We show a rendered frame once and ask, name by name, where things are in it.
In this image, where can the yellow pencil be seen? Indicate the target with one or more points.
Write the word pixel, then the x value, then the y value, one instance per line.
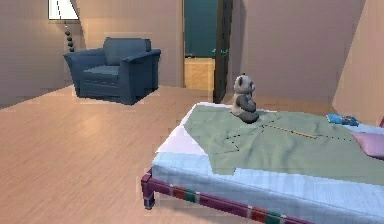
pixel 293 131

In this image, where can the blue book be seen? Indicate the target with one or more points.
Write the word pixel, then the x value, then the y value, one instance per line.
pixel 342 119

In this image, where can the green blanket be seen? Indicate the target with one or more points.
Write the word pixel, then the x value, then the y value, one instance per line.
pixel 283 146

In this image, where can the blue armchair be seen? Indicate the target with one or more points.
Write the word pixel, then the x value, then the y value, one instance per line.
pixel 116 71

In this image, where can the pink pillow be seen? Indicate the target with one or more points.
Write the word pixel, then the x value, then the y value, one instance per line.
pixel 371 143

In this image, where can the grey panda plush toy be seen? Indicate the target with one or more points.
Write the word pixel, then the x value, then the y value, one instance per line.
pixel 244 98

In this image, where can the bed with purple frame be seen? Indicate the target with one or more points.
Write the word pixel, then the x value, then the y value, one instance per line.
pixel 266 186

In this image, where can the dark brown room door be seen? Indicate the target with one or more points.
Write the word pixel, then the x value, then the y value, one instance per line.
pixel 222 50

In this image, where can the white shade floor lamp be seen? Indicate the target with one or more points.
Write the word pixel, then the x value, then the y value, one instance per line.
pixel 61 10

